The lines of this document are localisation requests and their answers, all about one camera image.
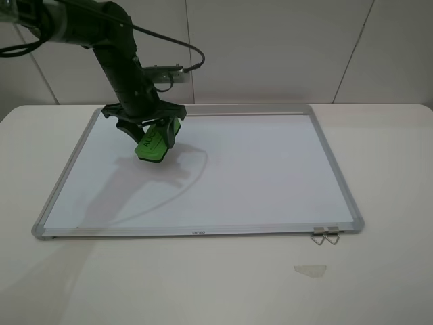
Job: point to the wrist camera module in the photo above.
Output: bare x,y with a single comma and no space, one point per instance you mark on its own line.
166,74

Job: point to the metal hanging clip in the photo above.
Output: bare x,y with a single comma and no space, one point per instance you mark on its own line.
332,235
318,235

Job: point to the green whiteboard eraser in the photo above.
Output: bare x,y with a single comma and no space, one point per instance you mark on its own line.
152,148

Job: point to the left metal hanging clip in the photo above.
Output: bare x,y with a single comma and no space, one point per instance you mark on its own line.
318,235

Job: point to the clear tape piece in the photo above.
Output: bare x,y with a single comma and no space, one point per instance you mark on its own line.
312,271

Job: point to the right metal hanging clip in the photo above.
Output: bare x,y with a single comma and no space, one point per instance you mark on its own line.
332,235

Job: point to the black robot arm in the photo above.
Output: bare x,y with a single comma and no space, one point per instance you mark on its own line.
106,29

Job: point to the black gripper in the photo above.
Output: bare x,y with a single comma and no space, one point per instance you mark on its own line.
135,108

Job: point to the aluminium framed whiteboard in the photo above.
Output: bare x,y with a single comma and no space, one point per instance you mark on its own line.
234,170

